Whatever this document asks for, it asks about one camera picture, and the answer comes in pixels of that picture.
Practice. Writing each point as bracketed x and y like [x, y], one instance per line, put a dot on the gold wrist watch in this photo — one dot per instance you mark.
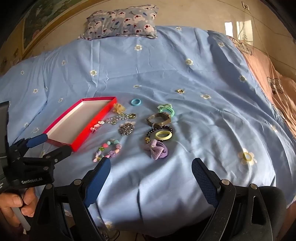
[167, 115]

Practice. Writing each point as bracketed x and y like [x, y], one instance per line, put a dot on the blue floral bed sheet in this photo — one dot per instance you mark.
[189, 111]

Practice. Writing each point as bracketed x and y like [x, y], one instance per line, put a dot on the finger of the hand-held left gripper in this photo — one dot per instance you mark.
[57, 153]
[38, 140]

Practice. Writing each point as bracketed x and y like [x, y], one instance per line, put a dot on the yellow hair clip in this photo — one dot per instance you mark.
[119, 108]

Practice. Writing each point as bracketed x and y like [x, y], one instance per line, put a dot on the red and gold trinket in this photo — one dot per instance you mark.
[94, 128]

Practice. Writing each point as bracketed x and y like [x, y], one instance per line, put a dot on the yellow bangle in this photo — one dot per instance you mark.
[158, 136]

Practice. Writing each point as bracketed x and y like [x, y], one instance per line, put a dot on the wall poster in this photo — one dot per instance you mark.
[39, 20]

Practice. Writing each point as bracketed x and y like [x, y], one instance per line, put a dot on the white wall socket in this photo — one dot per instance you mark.
[245, 5]

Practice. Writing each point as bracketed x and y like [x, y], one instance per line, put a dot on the pink cartoon print blanket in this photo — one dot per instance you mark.
[266, 69]

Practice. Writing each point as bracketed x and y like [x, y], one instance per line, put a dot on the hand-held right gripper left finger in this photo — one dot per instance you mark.
[100, 177]

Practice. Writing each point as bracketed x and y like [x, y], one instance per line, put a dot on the person's left hand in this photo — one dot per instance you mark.
[11, 205]

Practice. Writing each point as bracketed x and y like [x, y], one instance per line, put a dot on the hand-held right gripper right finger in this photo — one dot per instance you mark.
[204, 179]

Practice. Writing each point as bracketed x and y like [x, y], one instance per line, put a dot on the red cardboard box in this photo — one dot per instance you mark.
[69, 120]

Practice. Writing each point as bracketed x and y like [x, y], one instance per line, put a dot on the blue patterned pillow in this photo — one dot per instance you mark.
[120, 20]

